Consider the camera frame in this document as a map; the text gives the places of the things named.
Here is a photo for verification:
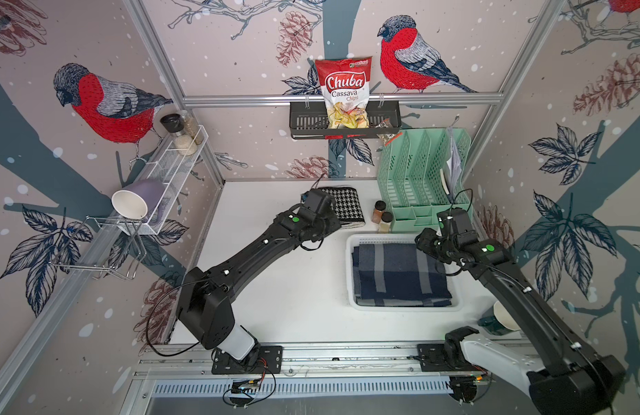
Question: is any white plastic basket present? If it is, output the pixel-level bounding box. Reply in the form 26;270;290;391
346;233;462;312

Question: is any houndstooth scarf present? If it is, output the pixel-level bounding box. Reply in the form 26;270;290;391
320;186;366;229

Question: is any navy plaid scarf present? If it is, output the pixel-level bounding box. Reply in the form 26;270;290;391
352;243;452;308

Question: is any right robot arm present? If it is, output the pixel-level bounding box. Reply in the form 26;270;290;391
415;228;625;414

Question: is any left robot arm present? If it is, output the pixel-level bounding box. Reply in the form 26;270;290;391
175;190;341;361

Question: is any brown spice jar black lid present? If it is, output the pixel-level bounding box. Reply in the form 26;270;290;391
372;200;387;224

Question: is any beige spice jar black lid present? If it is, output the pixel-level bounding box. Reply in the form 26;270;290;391
378;212;394;233

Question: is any green mug white inside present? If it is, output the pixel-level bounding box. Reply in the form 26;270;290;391
477;301;520;335

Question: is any mint green desk organizer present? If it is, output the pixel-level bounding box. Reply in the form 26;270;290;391
377;128;472;233

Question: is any snack packet in black shelf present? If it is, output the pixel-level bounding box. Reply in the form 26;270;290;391
376;119;402;148

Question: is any Chuba cassava chips bag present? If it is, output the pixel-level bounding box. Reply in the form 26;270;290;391
315;57;372;130

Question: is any glass jar on shelf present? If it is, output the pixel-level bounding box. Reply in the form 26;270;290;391
178;110;204;145

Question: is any black lid jar on shelf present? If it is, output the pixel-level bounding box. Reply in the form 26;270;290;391
160;113;186;137

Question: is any purple cup white inside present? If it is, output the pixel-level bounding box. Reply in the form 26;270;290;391
111;178;166;220

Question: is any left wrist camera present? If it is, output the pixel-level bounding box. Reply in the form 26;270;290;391
301;188;335;216

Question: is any black wall basket shelf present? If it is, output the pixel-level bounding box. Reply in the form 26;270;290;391
289;101;401;139

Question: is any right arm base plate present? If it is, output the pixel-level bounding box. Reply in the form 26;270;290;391
416;342;488;375

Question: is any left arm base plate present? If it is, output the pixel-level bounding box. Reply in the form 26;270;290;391
211;343;284;375

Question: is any white wire wall shelf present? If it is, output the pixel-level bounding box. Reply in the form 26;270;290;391
136;126;209;235

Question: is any wire cup holder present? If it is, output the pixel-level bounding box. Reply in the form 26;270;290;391
48;215;148;281

